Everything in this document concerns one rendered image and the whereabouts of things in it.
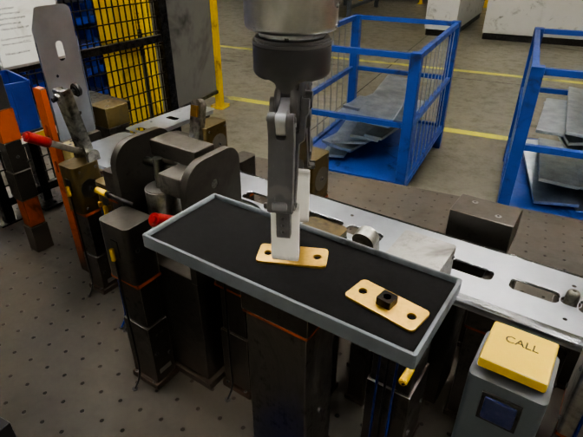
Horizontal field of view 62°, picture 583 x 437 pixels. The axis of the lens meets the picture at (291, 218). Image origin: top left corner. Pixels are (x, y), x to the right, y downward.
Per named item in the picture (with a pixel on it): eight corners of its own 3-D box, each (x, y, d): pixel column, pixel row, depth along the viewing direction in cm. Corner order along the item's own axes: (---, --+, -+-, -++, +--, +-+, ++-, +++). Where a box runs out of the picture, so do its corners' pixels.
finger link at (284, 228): (291, 191, 49) (286, 205, 46) (291, 233, 51) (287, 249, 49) (277, 190, 49) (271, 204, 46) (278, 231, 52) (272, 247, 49)
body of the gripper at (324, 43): (327, 42, 41) (324, 144, 46) (336, 25, 49) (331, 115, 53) (242, 39, 42) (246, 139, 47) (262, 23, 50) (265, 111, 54)
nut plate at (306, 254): (328, 251, 60) (329, 243, 59) (325, 269, 56) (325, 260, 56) (261, 244, 61) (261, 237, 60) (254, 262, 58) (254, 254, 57)
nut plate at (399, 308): (430, 314, 50) (432, 305, 49) (411, 334, 47) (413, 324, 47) (363, 280, 55) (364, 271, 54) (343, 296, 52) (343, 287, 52)
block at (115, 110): (146, 207, 162) (127, 101, 144) (127, 218, 157) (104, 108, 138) (129, 201, 166) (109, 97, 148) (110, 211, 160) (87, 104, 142)
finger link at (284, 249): (299, 203, 50) (298, 206, 50) (298, 257, 54) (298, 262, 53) (271, 200, 51) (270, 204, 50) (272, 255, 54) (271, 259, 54)
